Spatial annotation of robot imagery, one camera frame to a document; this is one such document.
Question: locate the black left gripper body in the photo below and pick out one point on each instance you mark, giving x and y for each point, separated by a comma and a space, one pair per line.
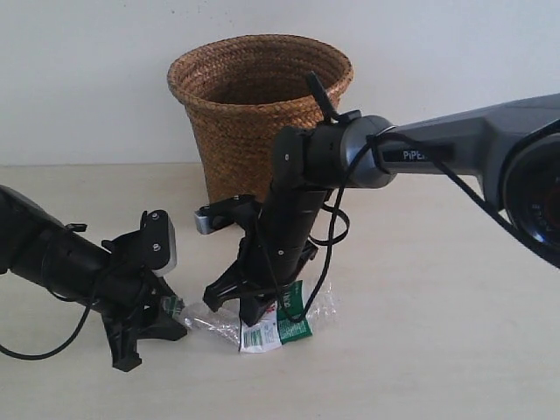
121, 278

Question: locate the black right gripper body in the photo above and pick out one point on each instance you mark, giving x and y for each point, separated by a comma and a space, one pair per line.
283, 226

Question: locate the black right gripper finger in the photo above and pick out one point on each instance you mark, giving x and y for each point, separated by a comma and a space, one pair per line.
231, 284
253, 308

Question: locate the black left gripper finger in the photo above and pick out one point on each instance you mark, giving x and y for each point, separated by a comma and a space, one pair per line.
122, 335
149, 320

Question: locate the clear plastic bottle green label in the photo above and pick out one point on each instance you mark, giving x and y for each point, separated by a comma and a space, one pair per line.
271, 332

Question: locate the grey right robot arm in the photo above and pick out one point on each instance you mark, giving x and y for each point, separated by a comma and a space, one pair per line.
510, 148

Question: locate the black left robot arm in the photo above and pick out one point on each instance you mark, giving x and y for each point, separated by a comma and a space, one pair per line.
45, 251

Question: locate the brown woven wicker basket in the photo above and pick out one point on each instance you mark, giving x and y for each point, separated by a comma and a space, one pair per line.
238, 92

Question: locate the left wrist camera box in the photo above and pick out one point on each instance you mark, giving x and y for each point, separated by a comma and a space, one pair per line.
158, 242

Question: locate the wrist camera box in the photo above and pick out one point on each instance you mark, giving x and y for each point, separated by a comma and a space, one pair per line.
158, 242
238, 210

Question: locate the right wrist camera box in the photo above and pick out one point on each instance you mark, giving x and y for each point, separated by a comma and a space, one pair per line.
238, 210

